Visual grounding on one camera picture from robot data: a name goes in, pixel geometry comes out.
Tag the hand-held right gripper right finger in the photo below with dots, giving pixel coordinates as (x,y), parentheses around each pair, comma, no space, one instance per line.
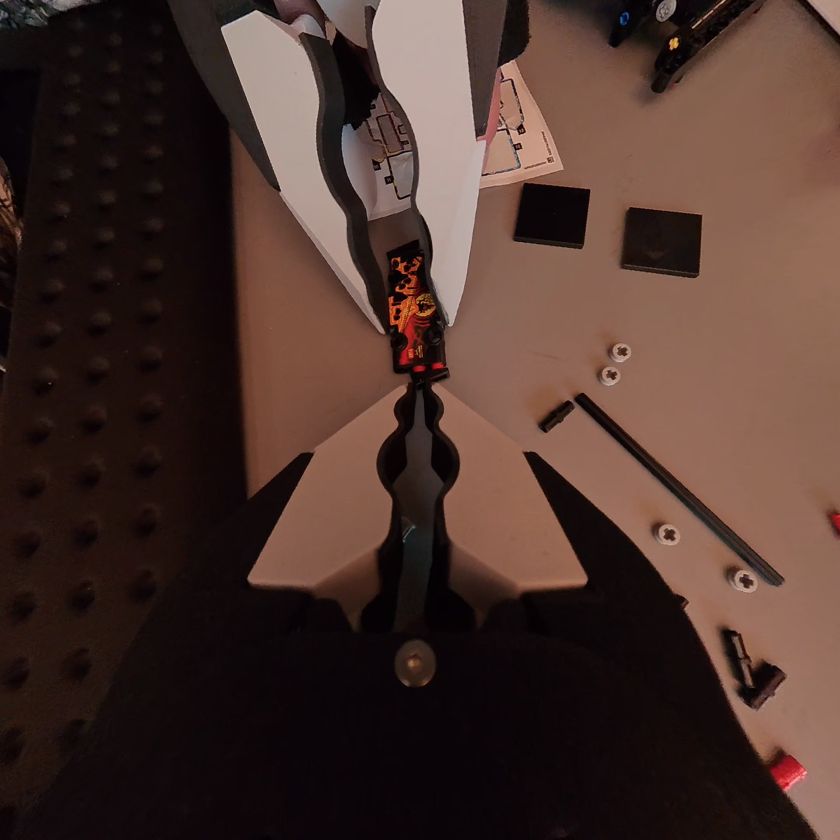
(505,518)

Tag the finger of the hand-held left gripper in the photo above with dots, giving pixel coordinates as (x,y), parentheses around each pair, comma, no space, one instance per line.
(282,118)
(439,98)

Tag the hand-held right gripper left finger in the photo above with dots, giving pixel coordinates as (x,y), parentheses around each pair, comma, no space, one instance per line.
(328,518)

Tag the flame-printed black toy panel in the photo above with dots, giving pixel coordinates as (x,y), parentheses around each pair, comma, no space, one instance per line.
(413,308)

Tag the grey desk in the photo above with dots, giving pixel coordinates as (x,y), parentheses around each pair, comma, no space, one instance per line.
(656,328)

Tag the white instruction sheet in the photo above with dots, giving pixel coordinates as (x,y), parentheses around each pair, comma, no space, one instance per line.
(525,151)

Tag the small black pin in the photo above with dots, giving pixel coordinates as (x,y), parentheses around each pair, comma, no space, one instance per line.
(556,416)

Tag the long black axle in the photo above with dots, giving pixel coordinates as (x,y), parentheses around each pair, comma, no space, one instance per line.
(656,468)

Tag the black square tile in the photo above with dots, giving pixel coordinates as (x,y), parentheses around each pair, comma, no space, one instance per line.
(551,215)
(661,241)

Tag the small grey bushing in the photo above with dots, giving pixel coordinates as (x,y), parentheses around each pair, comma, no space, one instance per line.
(744,580)
(668,533)
(619,352)
(610,375)

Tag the black toy vehicle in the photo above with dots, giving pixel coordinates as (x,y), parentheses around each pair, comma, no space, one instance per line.
(695,39)

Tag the black studded mat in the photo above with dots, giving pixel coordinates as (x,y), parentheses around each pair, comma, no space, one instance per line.
(98,328)

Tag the black angled connector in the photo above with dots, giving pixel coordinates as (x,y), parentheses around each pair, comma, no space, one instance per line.
(758,682)

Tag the small red ribbed piece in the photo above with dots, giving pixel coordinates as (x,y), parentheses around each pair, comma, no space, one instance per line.
(787,773)

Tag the white flat board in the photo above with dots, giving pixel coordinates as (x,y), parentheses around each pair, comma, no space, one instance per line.
(828,6)

